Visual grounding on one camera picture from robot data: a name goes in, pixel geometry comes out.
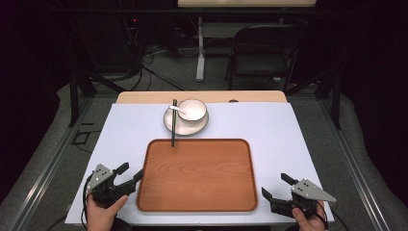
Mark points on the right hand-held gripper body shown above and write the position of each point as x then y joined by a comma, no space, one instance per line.
303,197

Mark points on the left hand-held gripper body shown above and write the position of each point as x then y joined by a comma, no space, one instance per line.
104,187

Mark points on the person's left hand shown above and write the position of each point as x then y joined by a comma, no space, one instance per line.
102,211

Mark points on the person's right hand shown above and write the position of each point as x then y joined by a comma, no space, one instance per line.
306,222

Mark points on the white table mat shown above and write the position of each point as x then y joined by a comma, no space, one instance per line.
275,144

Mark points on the black chopstick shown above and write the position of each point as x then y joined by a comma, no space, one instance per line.
175,107
172,130

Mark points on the brown wooden tray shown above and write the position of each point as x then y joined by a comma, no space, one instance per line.
197,179

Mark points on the white round plate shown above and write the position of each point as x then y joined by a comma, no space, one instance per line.
186,129

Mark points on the white ceramic spoon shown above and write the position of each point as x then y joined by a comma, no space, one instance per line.
176,109

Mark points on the white bowl with dark rim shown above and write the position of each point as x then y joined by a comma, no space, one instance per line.
194,113

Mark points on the black metal stand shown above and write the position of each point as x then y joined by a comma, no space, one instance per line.
335,96
74,96

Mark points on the black folding chair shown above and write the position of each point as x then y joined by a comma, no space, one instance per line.
260,64

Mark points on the white desk leg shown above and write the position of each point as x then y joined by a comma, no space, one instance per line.
200,61

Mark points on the dark box with red light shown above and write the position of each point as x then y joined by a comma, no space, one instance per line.
134,20

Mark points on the grey metal floor rail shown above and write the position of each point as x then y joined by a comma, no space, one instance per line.
48,173
356,173

